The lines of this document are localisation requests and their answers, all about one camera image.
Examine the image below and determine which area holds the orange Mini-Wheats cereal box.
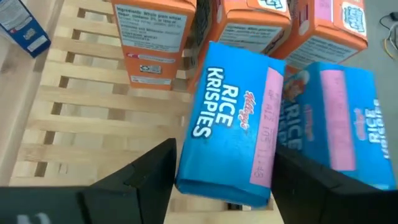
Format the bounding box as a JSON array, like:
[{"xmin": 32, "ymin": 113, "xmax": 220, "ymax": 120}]
[
  {"xmin": 111, "ymin": 0, "xmax": 197, "ymax": 91},
  {"xmin": 269, "ymin": 0, "xmax": 369, "ymax": 70},
  {"xmin": 186, "ymin": 0, "xmax": 292, "ymax": 94}
]

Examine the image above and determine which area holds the blue Frosted Flakes cereal box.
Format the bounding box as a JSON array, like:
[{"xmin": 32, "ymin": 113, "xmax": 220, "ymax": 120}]
[{"xmin": 0, "ymin": 0, "xmax": 52, "ymax": 59}]

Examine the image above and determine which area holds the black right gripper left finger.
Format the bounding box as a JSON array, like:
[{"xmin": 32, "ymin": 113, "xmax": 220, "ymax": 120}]
[{"xmin": 0, "ymin": 138, "xmax": 177, "ymax": 224}]

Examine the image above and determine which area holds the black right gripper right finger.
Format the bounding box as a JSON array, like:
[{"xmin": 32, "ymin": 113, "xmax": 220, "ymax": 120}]
[{"xmin": 271, "ymin": 145, "xmax": 398, "ymax": 224}]

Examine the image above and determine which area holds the wooden slatted shelf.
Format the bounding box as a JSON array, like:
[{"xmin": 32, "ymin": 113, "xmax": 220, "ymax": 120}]
[{"xmin": 0, "ymin": 0, "xmax": 282, "ymax": 224}]

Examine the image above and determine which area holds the blue Rice Krispies cereal box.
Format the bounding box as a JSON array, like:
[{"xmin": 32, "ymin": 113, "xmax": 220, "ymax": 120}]
[
  {"xmin": 277, "ymin": 61, "xmax": 398, "ymax": 191},
  {"xmin": 175, "ymin": 42, "xmax": 286, "ymax": 208}
]

